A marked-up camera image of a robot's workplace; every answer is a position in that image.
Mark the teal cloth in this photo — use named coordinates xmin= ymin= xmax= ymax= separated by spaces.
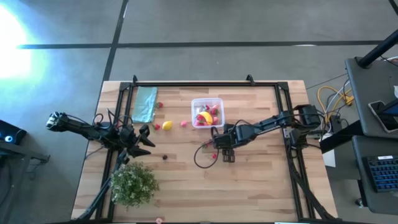
xmin=131 ymin=86 xmax=159 ymax=124

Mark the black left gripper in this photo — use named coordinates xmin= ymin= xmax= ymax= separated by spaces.
xmin=118 ymin=124 xmax=155 ymax=158

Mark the black camera cable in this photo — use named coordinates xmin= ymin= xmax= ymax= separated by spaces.
xmin=193 ymin=126 xmax=220 ymax=169

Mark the clear plastic tupperware container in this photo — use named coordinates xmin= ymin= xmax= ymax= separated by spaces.
xmin=190 ymin=97 xmax=225 ymax=129

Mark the smartphone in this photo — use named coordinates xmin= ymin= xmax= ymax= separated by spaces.
xmin=368 ymin=100 xmax=398 ymax=133

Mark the yellow banana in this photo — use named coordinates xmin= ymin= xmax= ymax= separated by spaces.
xmin=200 ymin=111 xmax=214 ymax=125

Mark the yellow cable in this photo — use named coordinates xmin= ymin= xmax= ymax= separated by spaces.
xmin=317 ymin=86 xmax=354 ymax=124

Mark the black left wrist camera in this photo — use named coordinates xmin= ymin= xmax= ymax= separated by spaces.
xmin=119 ymin=124 xmax=135 ymax=138

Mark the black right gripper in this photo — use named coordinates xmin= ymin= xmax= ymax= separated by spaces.
xmin=213 ymin=124 xmax=257 ymax=164

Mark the white box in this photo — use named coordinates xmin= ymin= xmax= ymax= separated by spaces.
xmin=322 ymin=133 xmax=336 ymax=168

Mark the backlit black keyboard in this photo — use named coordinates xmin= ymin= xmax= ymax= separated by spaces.
xmin=362 ymin=154 xmax=398 ymax=193

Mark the black aluminium table frame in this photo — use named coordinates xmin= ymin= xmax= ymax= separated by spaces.
xmin=74 ymin=73 xmax=338 ymax=222

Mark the black device with glowing ring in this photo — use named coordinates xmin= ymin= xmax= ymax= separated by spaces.
xmin=0 ymin=119 xmax=28 ymax=146

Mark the dark grey desk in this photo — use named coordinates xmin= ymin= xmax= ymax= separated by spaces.
xmin=351 ymin=135 xmax=398 ymax=215
xmin=344 ymin=55 xmax=398 ymax=139

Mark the black power adapter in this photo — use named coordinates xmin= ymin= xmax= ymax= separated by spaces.
xmin=329 ymin=114 xmax=342 ymax=133

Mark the green potted plant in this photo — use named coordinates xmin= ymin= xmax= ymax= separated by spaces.
xmin=110 ymin=161 xmax=160 ymax=209

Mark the black desk beam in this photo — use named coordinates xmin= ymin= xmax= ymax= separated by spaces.
xmin=320 ymin=129 xmax=364 ymax=155

